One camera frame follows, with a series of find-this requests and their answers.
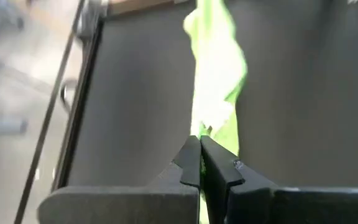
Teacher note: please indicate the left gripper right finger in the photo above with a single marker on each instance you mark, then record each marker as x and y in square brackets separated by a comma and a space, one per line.
[291, 207]

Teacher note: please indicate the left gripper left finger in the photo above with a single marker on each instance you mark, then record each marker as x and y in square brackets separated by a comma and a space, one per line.
[120, 205]

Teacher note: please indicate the green microfibre towel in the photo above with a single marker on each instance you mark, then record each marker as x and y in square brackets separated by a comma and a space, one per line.
[216, 62]

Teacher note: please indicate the black aluminium table frame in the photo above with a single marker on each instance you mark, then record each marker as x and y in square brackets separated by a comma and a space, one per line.
[73, 124]

